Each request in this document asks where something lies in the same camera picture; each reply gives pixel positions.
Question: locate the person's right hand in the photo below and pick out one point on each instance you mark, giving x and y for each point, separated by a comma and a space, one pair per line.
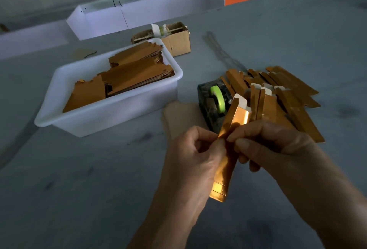
286, 154

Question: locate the person's left hand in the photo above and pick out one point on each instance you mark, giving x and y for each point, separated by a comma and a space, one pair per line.
189, 168

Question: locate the pile of beige blanks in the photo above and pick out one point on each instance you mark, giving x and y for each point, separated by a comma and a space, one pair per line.
180, 117

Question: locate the pile of gold boxes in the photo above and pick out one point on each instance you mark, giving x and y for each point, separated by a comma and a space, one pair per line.
286, 99

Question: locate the gold cartons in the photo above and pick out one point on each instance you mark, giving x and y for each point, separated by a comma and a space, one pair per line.
137, 72

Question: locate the person's left forearm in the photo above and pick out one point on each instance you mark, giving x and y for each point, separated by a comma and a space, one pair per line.
169, 228

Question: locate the person's right forearm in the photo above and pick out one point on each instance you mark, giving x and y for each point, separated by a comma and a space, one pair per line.
341, 211

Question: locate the black tape dispenser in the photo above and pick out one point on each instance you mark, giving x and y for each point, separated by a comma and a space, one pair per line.
205, 105

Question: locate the green tape roll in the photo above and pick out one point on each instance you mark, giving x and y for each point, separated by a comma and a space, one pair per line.
217, 98

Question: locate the white plastic bin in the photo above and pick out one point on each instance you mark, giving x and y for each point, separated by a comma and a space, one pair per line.
106, 117

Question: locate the small cardboard box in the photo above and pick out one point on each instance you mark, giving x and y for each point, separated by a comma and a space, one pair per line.
180, 44

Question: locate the long white tray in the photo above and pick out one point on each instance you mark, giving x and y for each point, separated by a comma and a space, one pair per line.
31, 39
172, 3

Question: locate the small brown object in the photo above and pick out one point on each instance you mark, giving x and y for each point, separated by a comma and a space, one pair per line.
3, 28

